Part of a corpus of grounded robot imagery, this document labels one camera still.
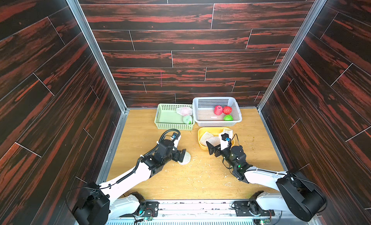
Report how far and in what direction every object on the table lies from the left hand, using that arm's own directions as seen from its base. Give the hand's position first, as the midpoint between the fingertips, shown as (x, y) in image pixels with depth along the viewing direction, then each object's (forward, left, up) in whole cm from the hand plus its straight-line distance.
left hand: (180, 147), depth 83 cm
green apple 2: (-3, -4, -10) cm, 11 cm away
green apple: (+29, -34, -5) cm, 45 cm away
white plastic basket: (+37, -17, -11) cm, 42 cm away
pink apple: (+37, -28, -6) cm, 47 cm away
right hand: (+6, -22, +1) cm, 23 cm away
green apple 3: (+26, -4, -6) cm, 27 cm away
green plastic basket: (+33, +13, -11) cm, 37 cm away
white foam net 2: (+14, -32, -3) cm, 35 cm away
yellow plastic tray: (+19, -24, -10) cm, 32 cm away
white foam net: (+14, -18, -9) cm, 24 cm away
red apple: (+37, -35, -7) cm, 52 cm away
